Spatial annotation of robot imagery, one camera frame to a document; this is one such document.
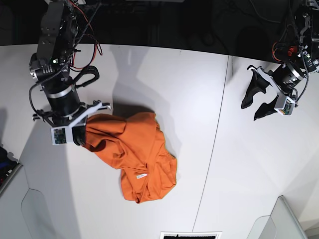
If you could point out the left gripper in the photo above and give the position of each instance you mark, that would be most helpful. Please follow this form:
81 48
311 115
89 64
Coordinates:
283 80

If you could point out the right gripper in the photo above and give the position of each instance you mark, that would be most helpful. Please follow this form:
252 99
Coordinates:
67 109

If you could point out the orange t-shirt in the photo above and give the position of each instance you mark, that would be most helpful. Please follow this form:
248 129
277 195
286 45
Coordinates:
136 146

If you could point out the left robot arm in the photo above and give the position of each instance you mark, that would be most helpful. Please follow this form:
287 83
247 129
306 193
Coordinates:
297 53

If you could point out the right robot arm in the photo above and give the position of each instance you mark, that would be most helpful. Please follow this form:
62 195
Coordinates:
52 67

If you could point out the white framed black tray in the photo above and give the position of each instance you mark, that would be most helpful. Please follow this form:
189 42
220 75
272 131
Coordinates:
190 235

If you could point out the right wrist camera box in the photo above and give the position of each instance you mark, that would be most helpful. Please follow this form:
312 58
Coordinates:
61 135

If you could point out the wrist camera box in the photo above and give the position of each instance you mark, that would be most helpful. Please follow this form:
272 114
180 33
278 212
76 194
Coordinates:
61 135
284 105

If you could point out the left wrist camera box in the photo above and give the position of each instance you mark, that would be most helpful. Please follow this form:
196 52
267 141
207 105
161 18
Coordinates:
284 105

